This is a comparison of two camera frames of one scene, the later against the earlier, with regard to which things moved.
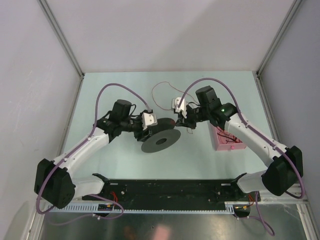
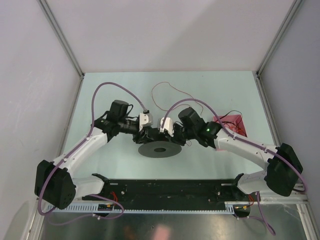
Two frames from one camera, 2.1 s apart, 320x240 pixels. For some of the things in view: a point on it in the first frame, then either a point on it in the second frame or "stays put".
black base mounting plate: (170, 194) stays put
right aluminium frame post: (257, 74) stays put
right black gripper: (187, 122) → (174, 138)
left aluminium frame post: (65, 43) stays put
